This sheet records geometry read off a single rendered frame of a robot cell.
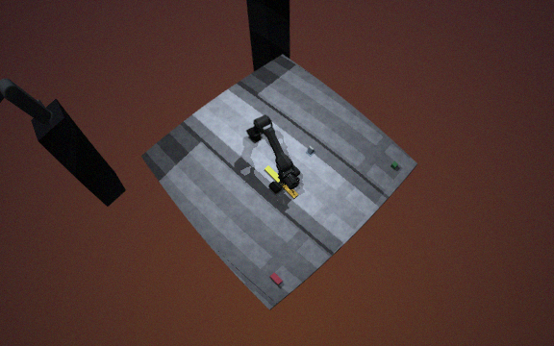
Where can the yellow bar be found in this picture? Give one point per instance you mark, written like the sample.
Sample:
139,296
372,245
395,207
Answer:
274,175

